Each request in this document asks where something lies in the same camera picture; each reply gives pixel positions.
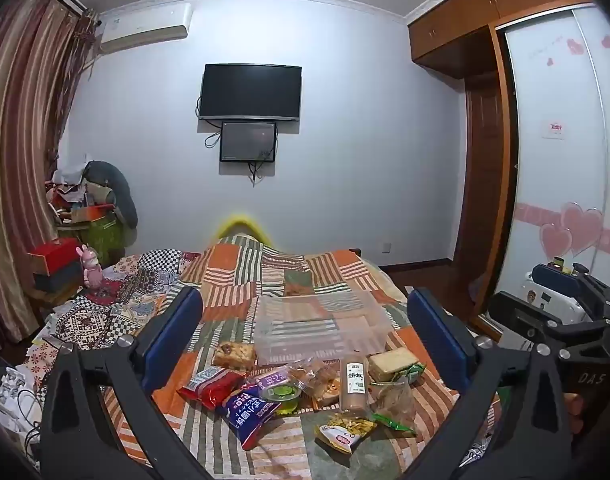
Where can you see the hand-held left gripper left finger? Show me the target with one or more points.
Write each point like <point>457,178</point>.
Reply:
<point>177,330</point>

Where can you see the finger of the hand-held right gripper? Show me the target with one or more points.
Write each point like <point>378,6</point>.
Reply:
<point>520,317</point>
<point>555,276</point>

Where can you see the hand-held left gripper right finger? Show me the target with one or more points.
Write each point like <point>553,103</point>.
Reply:
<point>432,332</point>

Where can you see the red snack packet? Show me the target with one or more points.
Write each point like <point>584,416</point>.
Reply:
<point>210,387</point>

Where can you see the tall biscuit tube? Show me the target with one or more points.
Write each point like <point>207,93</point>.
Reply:
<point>354,385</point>

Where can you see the clear plastic container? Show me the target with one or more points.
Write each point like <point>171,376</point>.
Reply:
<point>320,330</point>

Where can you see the yellow white snack packet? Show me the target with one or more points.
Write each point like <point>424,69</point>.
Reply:
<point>345,432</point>

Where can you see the person's right hand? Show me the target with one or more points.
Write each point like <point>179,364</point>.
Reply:
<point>575,412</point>

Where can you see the white appliance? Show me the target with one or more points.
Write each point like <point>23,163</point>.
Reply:
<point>560,305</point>

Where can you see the sandwich packet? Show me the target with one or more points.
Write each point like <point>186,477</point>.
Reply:
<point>391,362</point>

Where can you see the pink heart decal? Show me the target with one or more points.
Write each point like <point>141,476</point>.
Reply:
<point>580,227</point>

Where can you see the brown cake packet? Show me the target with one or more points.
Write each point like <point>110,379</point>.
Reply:
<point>233,355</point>

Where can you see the checkered patchwork quilt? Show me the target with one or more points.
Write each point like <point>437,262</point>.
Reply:
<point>110,305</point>

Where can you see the clear brown snack packet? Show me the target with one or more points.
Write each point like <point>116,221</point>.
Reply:
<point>395,400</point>

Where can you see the striped patchwork blanket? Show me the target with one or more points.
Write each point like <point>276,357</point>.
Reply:
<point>245,275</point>

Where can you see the green snack wrapper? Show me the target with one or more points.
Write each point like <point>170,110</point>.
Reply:
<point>397,423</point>

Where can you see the pink bunny toy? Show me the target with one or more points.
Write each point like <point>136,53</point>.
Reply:
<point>91,270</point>

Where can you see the purple snack packet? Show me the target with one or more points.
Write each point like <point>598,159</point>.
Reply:
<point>272,376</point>

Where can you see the blue snack packet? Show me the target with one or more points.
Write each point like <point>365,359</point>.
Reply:
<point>247,412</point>

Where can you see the green bag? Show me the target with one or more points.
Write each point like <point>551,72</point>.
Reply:
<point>102,240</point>

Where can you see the brown wooden door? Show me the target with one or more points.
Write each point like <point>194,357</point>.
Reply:
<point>480,185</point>

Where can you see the green jelly cup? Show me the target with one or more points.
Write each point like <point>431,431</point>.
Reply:
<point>283,394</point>

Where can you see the clear pastry bag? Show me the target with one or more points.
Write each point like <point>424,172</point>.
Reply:
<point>319,382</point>

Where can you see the yellow cushion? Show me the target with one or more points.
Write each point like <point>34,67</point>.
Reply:
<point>240,222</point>

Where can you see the dark box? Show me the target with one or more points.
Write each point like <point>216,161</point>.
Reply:
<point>60,280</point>

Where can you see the red box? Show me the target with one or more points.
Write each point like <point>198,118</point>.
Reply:
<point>55,255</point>

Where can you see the orange box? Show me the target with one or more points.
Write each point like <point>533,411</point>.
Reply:
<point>90,213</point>

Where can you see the red label sticker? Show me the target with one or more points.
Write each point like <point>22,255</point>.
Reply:
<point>554,129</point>

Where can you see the grey pillow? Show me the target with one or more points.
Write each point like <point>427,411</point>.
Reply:
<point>117,185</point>

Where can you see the small black monitor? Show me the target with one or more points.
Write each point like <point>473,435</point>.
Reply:
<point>248,141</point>

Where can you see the striped brown curtain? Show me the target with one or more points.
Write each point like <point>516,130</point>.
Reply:
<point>20,135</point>

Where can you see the wooden wardrobe cabinet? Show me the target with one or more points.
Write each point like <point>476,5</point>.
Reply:
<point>465,20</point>

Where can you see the white air conditioner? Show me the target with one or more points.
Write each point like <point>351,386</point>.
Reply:
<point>145,27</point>

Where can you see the black wall television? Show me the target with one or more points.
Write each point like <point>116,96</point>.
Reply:
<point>250,91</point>

